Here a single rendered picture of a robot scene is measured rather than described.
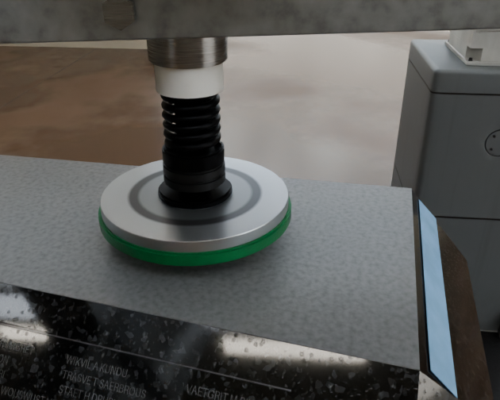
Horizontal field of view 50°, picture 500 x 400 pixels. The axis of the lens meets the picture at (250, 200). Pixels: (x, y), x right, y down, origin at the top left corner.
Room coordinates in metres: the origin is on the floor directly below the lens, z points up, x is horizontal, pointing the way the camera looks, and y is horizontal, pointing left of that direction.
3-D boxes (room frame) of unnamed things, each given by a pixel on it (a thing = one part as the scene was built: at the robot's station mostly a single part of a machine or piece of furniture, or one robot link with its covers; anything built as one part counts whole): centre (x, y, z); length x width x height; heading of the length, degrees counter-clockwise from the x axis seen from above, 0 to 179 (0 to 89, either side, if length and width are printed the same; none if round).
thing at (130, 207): (0.55, 0.06, 0.91); 0.21 x 0.21 x 0.01
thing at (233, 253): (0.55, 0.06, 0.91); 0.22 x 0.22 x 0.04
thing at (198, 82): (0.55, 0.06, 1.05); 0.07 x 0.07 x 0.04
